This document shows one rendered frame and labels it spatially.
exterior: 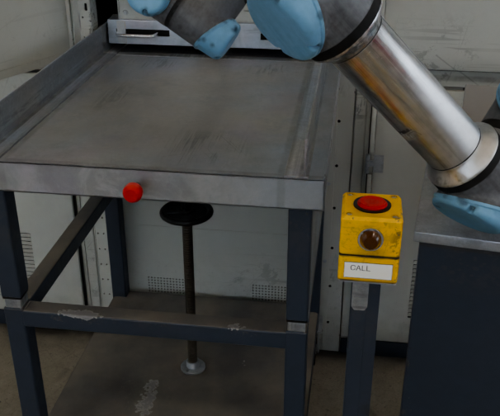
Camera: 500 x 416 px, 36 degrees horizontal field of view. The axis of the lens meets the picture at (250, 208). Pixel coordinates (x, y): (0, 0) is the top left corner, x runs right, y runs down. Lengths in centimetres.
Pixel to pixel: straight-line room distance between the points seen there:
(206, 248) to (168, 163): 84
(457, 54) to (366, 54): 88
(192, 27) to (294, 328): 56
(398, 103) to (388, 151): 90
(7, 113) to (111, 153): 23
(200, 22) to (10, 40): 68
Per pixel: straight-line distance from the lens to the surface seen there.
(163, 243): 213
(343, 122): 191
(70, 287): 227
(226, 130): 143
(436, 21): 183
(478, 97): 143
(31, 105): 156
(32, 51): 191
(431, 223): 133
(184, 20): 130
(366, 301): 108
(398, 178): 194
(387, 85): 101
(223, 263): 212
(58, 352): 230
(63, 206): 214
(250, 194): 125
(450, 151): 108
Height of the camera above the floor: 135
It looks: 27 degrees down
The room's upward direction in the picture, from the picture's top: straight up
